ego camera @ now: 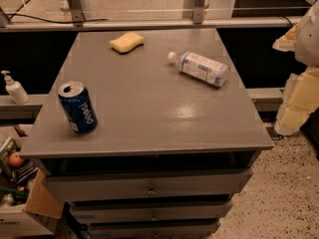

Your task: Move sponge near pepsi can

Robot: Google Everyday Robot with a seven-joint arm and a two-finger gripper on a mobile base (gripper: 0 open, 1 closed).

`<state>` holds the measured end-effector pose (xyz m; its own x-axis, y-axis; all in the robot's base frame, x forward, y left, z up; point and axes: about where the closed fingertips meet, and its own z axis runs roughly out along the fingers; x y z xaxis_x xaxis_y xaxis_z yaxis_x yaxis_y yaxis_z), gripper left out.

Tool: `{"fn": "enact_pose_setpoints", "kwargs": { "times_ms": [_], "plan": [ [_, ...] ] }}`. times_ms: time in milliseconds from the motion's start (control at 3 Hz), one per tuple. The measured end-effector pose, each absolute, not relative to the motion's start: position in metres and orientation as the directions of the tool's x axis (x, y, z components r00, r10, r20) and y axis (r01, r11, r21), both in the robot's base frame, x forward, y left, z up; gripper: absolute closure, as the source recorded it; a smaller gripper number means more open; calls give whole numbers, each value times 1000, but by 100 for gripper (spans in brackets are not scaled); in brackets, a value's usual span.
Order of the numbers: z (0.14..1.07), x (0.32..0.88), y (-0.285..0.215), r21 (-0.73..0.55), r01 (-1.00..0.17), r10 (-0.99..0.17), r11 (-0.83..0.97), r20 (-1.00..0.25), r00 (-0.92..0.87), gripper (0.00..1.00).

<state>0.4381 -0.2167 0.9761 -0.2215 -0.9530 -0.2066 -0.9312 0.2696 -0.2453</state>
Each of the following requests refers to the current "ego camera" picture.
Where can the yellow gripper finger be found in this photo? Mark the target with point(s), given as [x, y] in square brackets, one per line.
[286, 43]
[300, 100]

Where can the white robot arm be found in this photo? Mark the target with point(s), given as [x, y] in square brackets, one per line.
[307, 38]

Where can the orange fruit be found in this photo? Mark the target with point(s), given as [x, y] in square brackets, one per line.
[15, 160]

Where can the blue pepsi can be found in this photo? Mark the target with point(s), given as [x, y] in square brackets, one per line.
[75, 101]

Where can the grey drawer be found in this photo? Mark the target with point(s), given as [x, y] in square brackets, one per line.
[151, 211]
[154, 230]
[147, 185]

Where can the brown cardboard box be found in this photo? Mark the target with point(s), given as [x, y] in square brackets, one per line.
[41, 201]

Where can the middle grey drawer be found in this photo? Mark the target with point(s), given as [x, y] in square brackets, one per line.
[151, 211]

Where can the clear plastic water bottle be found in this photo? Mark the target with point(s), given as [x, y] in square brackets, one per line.
[200, 67]

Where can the top grey drawer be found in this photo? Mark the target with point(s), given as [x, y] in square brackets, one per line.
[147, 185]

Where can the bottom grey drawer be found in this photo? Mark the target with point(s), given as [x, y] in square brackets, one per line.
[154, 230]

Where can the yellow sponge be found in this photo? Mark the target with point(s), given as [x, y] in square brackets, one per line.
[127, 42]

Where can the metal frame rail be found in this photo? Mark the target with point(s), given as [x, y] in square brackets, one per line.
[237, 22]

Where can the grey drawer cabinet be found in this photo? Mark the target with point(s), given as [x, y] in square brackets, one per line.
[151, 118]

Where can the white pump dispenser bottle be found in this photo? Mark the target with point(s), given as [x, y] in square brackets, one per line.
[15, 89]

